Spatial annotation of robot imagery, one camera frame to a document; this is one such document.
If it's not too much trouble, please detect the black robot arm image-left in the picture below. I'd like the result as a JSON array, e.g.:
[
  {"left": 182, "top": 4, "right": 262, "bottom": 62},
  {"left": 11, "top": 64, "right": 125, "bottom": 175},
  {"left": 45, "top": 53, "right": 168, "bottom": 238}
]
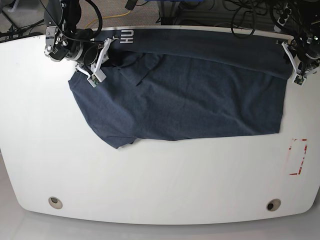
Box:
[{"left": 42, "top": 0, "right": 103, "bottom": 70}]

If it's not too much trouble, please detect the dark blue T-shirt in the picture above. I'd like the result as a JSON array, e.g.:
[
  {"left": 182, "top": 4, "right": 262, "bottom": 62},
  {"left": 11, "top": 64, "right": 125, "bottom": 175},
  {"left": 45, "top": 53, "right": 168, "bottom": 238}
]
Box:
[{"left": 69, "top": 28, "right": 293, "bottom": 149}]

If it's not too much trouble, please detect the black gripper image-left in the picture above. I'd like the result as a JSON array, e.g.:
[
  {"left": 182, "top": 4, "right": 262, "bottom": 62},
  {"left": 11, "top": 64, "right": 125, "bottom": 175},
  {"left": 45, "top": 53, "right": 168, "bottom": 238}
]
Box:
[{"left": 79, "top": 44, "right": 125, "bottom": 67}]

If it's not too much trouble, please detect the table grommet hole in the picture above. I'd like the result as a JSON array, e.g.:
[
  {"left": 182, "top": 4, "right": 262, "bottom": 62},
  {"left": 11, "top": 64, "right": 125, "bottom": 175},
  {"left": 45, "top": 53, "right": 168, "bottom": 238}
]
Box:
[
  {"left": 48, "top": 196, "right": 63, "bottom": 210},
  {"left": 266, "top": 198, "right": 282, "bottom": 212}
]

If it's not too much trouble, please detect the right table grommet hole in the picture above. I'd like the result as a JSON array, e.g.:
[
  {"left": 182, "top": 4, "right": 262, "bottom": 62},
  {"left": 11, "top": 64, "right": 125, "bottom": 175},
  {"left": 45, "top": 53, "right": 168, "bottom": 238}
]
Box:
[{"left": 266, "top": 198, "right": 282, "bottom": 212}]

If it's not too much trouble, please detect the white power strip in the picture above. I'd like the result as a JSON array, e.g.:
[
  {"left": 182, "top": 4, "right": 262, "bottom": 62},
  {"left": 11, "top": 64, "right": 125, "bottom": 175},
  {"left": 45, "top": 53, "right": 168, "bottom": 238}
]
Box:
[{"left": 273, "top": 1, "right": 292, "bottom": 27}]

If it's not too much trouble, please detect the left table grommet hole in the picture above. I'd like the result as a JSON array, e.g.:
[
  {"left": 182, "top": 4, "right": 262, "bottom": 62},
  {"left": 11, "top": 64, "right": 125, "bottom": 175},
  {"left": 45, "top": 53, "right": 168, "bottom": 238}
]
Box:
[{"left": 48, "top": 196, "right": 63, "bottom": 210}]

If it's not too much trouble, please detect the black floor cable bundle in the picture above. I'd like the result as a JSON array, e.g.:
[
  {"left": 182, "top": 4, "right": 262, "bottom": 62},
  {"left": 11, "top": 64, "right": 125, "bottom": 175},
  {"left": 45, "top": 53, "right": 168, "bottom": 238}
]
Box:
[{"left": 212, "top": 0, "right": 276, "bottom": 40}]

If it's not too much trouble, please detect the red tape rectangle marking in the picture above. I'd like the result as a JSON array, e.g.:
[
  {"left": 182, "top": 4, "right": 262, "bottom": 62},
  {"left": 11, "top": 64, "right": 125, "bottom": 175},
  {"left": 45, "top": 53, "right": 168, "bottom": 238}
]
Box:
[{"left": 286, "top": 138, "right": 308, "bottom": 176}]

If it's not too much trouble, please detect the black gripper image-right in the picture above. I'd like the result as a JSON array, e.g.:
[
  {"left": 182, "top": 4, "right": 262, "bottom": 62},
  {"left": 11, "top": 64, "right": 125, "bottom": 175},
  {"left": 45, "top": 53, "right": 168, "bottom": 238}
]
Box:
[{"left": 296, "top": 43, "right": 320, "bottom": 65}]

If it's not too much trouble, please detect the yellow cable on floor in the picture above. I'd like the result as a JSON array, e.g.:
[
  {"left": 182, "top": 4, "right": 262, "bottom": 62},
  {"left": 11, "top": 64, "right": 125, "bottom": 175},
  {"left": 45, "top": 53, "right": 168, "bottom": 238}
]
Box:
[{"left": 85, "top": 9, "right": 131, "bottom": 29}]

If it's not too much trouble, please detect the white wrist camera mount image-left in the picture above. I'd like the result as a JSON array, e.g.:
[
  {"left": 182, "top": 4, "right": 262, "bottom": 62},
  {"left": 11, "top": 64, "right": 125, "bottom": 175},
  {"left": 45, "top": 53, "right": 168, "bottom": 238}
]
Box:
[{"left": 75, "top": 36, "right": 119, "bottom": 88}]

